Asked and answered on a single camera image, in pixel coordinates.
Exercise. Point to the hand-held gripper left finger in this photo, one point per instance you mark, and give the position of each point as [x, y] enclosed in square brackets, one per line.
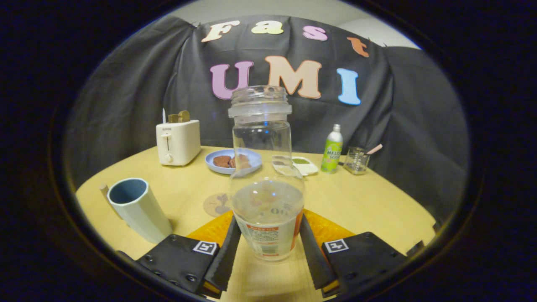
[226, 260]

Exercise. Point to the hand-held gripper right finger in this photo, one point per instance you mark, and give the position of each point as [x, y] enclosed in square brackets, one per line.
[312, 260]

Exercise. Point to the round printed coaster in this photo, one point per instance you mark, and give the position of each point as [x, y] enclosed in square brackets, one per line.
[214, 205]

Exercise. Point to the clear juice bottle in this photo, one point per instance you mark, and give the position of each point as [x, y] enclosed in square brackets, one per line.
[266, 209]

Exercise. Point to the light blue cup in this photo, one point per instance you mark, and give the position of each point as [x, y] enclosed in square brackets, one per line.
[142, 214]

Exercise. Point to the green soda bottle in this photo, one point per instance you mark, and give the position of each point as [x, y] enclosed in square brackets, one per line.
[332, 153]

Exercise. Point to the wooden table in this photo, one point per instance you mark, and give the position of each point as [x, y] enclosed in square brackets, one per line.
[369, 201]

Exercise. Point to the blue plate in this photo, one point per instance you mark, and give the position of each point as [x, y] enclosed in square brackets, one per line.
[216, 167]

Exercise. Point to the white divided tray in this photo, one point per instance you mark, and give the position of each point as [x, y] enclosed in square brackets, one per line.
[308, 167]

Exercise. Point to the brown bread piece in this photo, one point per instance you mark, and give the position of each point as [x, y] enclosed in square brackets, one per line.
[222, 161]

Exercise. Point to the white toaster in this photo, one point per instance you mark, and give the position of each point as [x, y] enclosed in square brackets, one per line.
[180, 142]

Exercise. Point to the pink spoon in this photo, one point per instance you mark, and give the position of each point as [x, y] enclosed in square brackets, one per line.
[374, 149]

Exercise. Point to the brown toast slices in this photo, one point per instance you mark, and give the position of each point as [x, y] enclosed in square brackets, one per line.
[180, 116]

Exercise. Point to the black backdrop cloth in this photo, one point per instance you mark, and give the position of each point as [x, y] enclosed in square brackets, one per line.
[138, 92]

